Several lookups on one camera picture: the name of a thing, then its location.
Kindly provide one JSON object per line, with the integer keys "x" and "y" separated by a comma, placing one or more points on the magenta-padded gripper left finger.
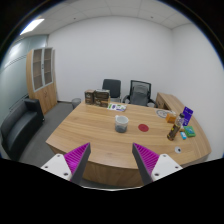
{"x": 76, "y": 159}

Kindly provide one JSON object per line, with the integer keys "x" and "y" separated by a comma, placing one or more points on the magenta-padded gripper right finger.
{"x": 148, "y": 159}

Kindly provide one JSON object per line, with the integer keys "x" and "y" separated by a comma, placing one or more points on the clear black-capped drink bottle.
{"x": 174, "y": 130}

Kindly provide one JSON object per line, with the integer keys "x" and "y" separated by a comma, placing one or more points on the small round white object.
{"x": 178, "y": 149}

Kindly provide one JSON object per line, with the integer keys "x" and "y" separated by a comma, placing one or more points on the flat round red coaster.
{"x": 143, "y": 127}

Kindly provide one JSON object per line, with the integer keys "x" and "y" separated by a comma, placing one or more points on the small light blue pack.
{"x": 183, "y": 135}

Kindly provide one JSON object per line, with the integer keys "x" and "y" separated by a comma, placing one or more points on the grey and white mug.
{"x": 121, "y": 125}

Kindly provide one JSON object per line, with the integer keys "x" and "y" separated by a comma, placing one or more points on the small orange box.
{"x": 171, "y": 118}

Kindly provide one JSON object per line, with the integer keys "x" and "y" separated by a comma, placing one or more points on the green folded cloth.
{"x": 190, "y": 131}

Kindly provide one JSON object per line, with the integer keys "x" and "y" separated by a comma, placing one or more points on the grey trash bin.
{"x": 76, "y": 103}

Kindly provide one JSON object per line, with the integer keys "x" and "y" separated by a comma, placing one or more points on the purple standing package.
{"x": 188, "y": 115}

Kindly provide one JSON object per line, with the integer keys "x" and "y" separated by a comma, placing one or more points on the white printed leaflet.
{"x": 116, "y": 107}

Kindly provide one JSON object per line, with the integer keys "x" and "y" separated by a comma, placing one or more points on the wooden side desk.
{"x": 168, "y": 100}

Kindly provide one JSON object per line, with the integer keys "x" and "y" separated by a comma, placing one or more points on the tan and brown box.
{"x": 105, "y": 103}

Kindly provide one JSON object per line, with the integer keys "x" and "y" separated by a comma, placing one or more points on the dark brown box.
{"x": 89, "y": 97}
{"x": 101, "y": 94}

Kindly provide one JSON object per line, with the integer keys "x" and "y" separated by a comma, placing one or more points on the black leather sofa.
{"x": 18, "y": 128}

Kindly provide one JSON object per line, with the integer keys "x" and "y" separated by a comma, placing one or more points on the grey mesh office chair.
{"x": 139, "y": 94}

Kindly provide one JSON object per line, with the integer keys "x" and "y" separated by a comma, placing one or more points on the wooden glass-door shelf cabinet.
{"x": 41, "y": 90}

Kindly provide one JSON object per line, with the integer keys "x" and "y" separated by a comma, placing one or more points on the black office chair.
{"x": 112, "y": 87}

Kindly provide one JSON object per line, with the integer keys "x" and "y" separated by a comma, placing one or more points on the rectangular ceiling light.
{"x": 32, "y": 26}

